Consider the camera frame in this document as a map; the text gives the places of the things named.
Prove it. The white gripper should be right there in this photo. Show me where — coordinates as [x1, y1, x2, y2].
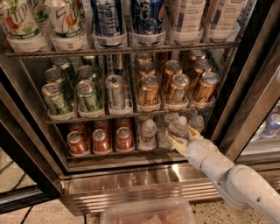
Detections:
[168, 126, 218, 170]

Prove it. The clear water bottle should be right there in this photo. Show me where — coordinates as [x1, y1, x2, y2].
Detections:
[139, 119, 158, 151]
[189, 115, 204, 133]
[168, 116, 188, 138]

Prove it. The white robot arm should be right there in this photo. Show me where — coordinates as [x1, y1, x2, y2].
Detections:
[168, 127, 280, 224]

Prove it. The fridge glass door right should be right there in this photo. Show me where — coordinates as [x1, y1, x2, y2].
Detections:
[204, 0, 280, 165]

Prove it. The stainless steel fridge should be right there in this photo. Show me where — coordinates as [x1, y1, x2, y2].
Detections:
[1, 0, 279, 216]

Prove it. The white bottle left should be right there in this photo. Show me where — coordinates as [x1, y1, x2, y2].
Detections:
[171, 0, 206, 43]

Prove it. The white bottle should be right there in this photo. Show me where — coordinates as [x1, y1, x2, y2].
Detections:
[205, 0, 245, 43]
[171, 0, 206, 43]

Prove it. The white bottle right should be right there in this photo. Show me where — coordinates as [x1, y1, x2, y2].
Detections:
[205, 0, 245, 43]

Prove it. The blue bottle right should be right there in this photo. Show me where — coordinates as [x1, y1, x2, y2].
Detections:
[130, 0, 165, 46]

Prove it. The blue bottle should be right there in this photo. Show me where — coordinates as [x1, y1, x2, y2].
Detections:
[130, 0, 165, 46]
[91, 0, 123, 47]

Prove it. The blue bottle left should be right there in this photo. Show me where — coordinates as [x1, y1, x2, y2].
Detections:
[91, 0, 123, 47]

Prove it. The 7up bottle right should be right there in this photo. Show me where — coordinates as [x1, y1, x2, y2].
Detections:
[45, 0, 84, 43]

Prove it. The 7up bottle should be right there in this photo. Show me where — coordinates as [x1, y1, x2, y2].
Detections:
[45, 0, 84, 43]
[0, 0, 42, 40]

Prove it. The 7up bottle left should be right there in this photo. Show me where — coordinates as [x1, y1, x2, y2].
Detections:
[0, 0, 42, 40]

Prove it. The gold can front middle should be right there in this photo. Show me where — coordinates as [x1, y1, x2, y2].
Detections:
[165, 73, 190, 105]

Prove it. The gold can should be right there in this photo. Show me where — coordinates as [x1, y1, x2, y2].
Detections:
[192, 72, 220, 103]
[165, 73, 190, 105]
[139, 75, 159, 107]

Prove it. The gold can front right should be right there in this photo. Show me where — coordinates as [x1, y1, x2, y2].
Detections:
[192, 72, 220, 103]

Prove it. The gold can front left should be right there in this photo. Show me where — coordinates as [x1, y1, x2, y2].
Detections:
[139, 75, 159, 107]

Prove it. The red can front right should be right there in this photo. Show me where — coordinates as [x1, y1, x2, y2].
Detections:
[116, 127, 134, 151]

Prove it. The red can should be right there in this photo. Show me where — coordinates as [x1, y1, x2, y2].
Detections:
[66, 131, 89, 157]
[92, 129, 112, 155]
[116, 127, 134, 151]

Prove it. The clear plastic container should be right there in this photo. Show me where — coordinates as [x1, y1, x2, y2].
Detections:
[100, 197, 196, 224]

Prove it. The gold can second row middle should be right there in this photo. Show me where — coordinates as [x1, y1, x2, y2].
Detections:
[162, 59, 182, 92]

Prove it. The gold can second row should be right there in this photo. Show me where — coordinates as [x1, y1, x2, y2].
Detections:
[162, 59, 182, 92]
[191, 59, 212, 88]
[137, 61, 156, 79]

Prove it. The gold can second row right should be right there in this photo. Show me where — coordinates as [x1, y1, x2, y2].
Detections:
[191, 59, 212, 88]

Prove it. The gold can second row left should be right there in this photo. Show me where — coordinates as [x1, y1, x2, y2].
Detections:
[137, 61, 156, 79]

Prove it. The silver can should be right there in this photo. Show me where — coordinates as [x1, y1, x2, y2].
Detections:
[105, 74, 125, 110]

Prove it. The blue can behind door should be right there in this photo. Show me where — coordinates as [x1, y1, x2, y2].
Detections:
[261, 113, 280, 138]

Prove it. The red can front middle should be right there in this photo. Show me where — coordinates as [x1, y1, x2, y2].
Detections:
[92, 129, 112, 155]

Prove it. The red can front left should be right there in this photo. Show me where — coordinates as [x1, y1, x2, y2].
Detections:
[66, 131, 89, 157]

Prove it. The green can front right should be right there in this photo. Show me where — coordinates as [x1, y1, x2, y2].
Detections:
[76, 80, 102, 113]

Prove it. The green can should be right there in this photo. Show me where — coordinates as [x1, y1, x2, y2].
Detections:
[76, 80, 102, 113]
[41, 82, 73, 116]
[45, 67, 74, 98]
[78, 65, 98, 81]

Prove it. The green can middle right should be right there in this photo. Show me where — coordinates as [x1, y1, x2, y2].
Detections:
[78, 65, 98, 81]

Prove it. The green can front left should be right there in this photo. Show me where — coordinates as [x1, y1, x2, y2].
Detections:
[41, 82, 73, 116]

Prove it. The green can middle left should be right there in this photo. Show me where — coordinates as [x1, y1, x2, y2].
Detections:
[45, 67, 74, 98]

